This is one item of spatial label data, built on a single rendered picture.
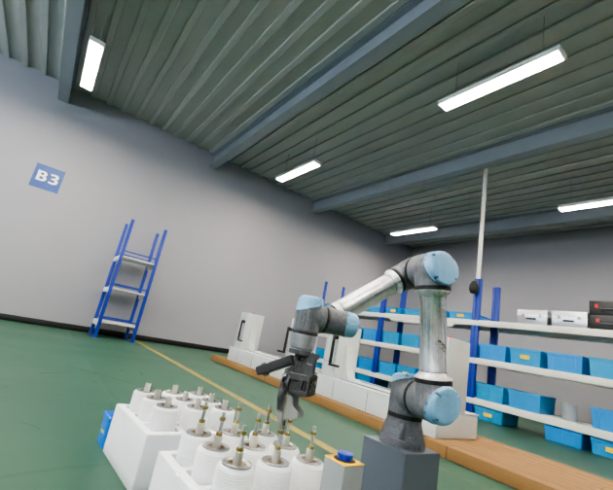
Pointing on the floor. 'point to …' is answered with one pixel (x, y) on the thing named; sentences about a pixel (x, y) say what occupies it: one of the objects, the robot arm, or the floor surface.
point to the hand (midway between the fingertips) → (280, 423)
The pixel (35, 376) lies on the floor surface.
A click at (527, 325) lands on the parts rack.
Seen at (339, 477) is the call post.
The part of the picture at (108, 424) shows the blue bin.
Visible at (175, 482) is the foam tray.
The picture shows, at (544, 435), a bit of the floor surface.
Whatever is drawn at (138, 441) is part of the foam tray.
